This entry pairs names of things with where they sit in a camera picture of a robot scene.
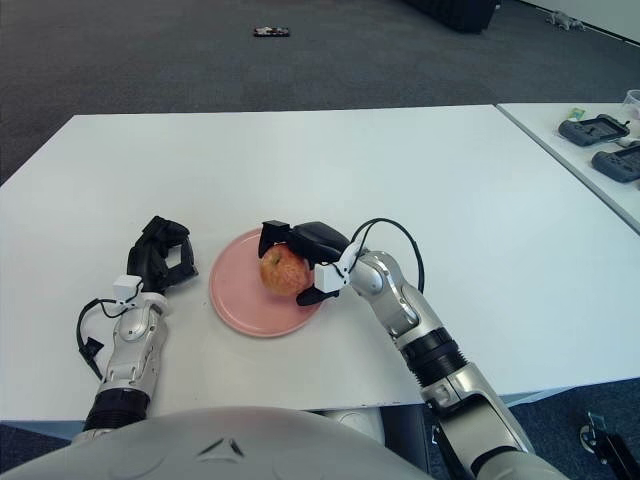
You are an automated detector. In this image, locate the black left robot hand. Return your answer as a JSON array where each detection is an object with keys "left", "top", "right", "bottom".
[{"left": 126, "top": 215, "right": 200, "bottom": 296}]

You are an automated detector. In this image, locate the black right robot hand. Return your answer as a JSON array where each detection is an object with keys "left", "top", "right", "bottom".
[{"left": 257, "top": 219, "right": 351, "bottom": 307}]

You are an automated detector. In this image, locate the red yellow apple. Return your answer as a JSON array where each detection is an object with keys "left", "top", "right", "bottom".
[{"left": 259, "top": 244, "right": 310, "bottom": 297}]

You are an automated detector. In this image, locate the pink round plate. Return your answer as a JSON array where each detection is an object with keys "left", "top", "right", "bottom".
[{"left": 208, "top": 227, "right": 326, "bottom": 339}]

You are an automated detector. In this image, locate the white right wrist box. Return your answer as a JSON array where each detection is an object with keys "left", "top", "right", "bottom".
[{"left": 313, "top": 244, "right": 359, "bottom": 294}]

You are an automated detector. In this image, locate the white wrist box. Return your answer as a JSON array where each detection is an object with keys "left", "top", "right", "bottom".
[
  {"left": 112, "top": 274, "right": 144, "bottom": 304},
  {"left": 313, "top": 244, "right": 359, "bottom": 294}
]

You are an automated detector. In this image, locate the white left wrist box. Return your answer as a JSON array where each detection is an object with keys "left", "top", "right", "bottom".
[{"left": 112, "top": 274, "right": 144, "bottom": 304}]

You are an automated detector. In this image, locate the grey robot torso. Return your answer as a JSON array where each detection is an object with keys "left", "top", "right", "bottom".
[{"left": 0, "top": 405, "right": 441, "bottom": 480}]

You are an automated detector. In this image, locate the black furniture block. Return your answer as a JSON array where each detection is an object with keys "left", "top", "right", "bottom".
[{"left": 399, "top": 0, "right": 501, "bottom": 35}]

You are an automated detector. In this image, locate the dark grey handheld controller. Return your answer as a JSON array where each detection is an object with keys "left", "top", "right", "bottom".
[
  {"left": 557, "top": 113, "right": 631, "bottom": 147},
  {"left": 591, "top": 144, "right": 640, "bottom": 185}
]

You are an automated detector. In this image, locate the grey robot dog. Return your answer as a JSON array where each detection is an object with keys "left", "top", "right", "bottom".
[{"left": 544, "top": 9, "right": 586, "bottom": 32}]

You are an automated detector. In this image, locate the black metal stand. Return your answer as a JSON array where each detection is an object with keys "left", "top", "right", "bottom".
[{"left": 578, "top": 410, "right": 640, "bottom": 480}]

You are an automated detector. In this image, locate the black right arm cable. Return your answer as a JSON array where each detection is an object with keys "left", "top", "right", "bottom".
[{"left": 352, "top": 218, "right": 426, "bottom": 296}]

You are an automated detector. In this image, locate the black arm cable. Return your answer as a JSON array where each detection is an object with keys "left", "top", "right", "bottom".
[
  {"left": 75, "top": 298, "right": 126, "bottom": 381},
  {"left": 352, "top": 218, "right": 426, "bottom": 296}
]

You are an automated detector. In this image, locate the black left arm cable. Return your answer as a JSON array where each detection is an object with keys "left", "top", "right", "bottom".
[{"left": 75, "top": 298, "right": 126, "bottom": 381}]

